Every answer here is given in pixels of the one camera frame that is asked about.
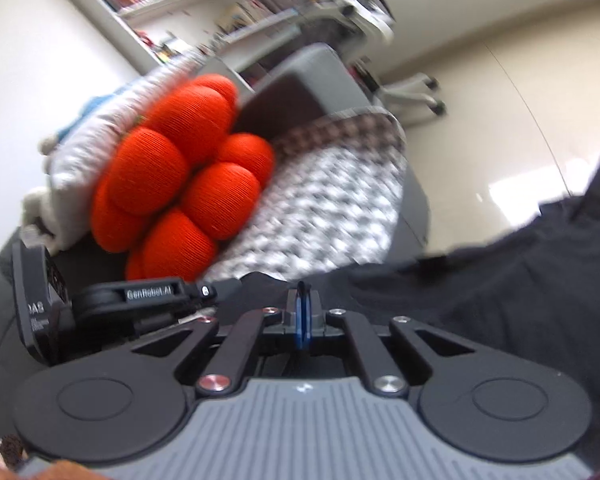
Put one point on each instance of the upright books on desk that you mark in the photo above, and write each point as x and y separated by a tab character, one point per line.
250	15

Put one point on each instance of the blue plush toy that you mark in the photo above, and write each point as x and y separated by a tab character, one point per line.
95	110

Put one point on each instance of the red flower-shaped cushion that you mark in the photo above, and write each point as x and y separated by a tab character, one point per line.
155	160

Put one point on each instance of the white office chair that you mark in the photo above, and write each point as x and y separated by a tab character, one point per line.
360	0

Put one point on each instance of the white bookshelf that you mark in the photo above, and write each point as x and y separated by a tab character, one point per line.
110	20

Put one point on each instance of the white desk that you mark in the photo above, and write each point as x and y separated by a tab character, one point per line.
270	22

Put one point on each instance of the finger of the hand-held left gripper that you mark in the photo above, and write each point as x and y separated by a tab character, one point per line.
225	287

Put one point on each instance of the white pillow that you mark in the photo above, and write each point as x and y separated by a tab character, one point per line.
80	155

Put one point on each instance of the white plush toy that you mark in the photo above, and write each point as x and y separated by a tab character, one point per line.
35	200

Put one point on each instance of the red storage box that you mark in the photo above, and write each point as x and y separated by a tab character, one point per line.
362	75

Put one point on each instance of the black t-shirt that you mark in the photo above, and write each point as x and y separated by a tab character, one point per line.
480	300

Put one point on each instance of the grey sofa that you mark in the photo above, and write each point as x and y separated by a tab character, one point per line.
300	90

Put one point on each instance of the grey checkered quilt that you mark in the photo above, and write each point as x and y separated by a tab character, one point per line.
330	195

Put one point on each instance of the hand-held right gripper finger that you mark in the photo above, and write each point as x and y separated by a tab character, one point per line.
297	320
307	320

